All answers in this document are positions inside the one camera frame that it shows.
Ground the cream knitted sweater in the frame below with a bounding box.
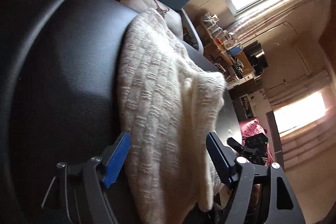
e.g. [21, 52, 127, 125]
[118, 9, 226, 223]

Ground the pink quilted bedding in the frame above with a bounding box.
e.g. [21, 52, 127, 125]
[239, 118, 273, 166]

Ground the small bright window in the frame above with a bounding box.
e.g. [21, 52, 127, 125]
[273, 92, 326, 137]

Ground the black monitor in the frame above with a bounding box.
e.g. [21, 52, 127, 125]
[243, 41, 268, 77]

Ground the blue mug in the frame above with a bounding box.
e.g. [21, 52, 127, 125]
[227, 45, 243, 56]

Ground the cluttered wooden desk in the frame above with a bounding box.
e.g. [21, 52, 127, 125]
[197, 12, 255, 89]

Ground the deer print cushion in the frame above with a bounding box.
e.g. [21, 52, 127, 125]
[120, 0, 170, 17]

